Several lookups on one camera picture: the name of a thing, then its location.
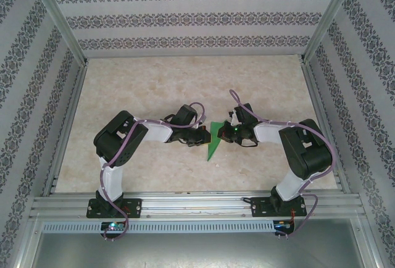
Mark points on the green paper sheet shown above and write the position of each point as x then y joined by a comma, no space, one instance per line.
213,149

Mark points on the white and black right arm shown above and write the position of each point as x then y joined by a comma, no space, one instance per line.
288,187

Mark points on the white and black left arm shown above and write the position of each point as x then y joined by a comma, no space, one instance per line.
112,184

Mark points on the grey metal sheet panel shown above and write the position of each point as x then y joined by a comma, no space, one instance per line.
197,252

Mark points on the small controller circuit board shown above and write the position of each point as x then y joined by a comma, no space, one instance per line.
113,226
282,225

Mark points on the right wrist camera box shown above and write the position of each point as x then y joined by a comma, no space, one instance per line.
235,116

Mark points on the long aluminium mounting rail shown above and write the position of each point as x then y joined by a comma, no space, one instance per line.
191,206

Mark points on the aluminium table edge rail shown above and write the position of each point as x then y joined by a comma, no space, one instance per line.
76,95
315,95

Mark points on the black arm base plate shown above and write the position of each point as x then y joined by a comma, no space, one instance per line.
132,207
259,207

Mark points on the aluminium frame post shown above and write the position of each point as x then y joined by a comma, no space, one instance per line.
328,18
60,18

